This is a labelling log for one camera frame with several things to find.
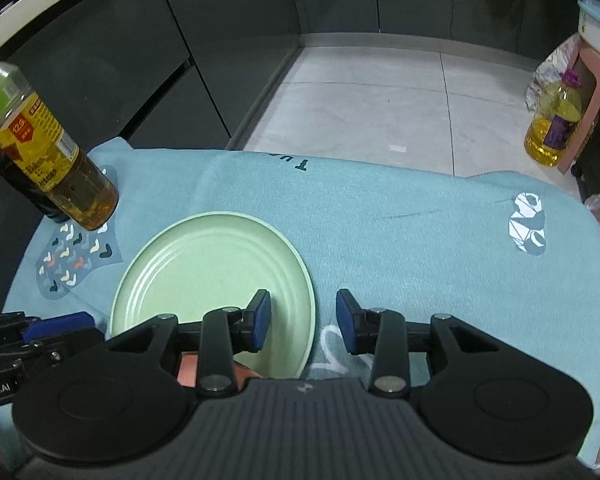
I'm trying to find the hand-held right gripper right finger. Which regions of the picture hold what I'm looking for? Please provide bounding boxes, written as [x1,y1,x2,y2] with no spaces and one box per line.
[336,289,501,395]

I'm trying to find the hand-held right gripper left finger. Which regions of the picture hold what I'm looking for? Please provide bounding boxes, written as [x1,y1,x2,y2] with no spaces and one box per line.
[105,289,272,392]

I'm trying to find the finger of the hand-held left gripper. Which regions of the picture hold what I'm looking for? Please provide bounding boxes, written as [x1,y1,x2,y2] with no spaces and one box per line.
[10,329,107,367]
[0,311,95,346]

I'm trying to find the green plate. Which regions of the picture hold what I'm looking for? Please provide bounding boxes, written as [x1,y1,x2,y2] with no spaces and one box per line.
[109,211,315,380]

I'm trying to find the pink bowl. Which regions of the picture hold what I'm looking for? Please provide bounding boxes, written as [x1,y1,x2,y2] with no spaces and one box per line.
[177,352,262,387]

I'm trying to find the blue printed tablecloth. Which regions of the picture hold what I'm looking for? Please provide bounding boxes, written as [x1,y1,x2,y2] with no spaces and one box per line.
[0,135,600,471]

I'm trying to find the dark vinegar bottle green label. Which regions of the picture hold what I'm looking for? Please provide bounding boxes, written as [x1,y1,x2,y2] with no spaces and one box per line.
[0,47,68,224]

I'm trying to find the oil bottle yellow label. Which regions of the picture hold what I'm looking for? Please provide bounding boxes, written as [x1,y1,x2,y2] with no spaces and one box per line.
[0,60,120,231]

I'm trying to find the large cooking oil jug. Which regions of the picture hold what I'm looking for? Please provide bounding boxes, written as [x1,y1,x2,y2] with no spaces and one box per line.
[524,71,583,167]

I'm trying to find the dark grey base cabinets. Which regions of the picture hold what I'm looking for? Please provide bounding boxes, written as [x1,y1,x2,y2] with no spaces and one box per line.
[0,0,600,306]

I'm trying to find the white kitchen countertop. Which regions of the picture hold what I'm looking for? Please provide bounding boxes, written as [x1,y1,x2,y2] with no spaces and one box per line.
[0,0,146,58]

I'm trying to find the printed plastic bag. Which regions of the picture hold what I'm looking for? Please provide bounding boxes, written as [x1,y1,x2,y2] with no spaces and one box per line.
[525,40,575,111]

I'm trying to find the pink stool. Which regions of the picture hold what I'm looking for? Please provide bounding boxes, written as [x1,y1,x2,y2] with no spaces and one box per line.
[557,32,600,176]

